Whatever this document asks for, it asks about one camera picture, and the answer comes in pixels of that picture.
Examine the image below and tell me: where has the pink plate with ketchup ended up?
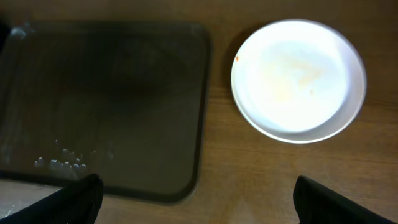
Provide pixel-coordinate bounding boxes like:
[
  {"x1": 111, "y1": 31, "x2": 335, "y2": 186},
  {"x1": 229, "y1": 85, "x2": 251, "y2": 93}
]
[{"x1": 231, "y1": 19, "x2": 366, "y2": 132}]

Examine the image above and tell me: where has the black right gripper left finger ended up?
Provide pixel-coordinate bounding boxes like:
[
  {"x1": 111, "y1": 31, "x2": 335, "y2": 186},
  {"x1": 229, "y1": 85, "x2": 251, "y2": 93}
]
[{"x1": 1, "y1": 174, "x2": 104, "y2": 224}]

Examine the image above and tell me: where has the brown plastic tray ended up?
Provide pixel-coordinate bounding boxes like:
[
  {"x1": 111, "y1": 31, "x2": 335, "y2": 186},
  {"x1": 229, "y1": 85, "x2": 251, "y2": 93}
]
[{"x1": 1, "y1": 21, "x2": 212, "y2": 203}]

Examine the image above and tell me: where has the cream plate with ketchup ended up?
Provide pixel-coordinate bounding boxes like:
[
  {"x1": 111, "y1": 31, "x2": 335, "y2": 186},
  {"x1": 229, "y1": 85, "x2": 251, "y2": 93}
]
[{"x1": 231, "y1": 75, "x2": 367, "y2": 144}]

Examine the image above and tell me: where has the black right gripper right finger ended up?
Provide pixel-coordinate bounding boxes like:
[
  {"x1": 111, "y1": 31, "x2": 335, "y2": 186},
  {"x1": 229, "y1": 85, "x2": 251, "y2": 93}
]
[{"x1": 293, "y1": 175, "x2": 393, "y2": 224}]

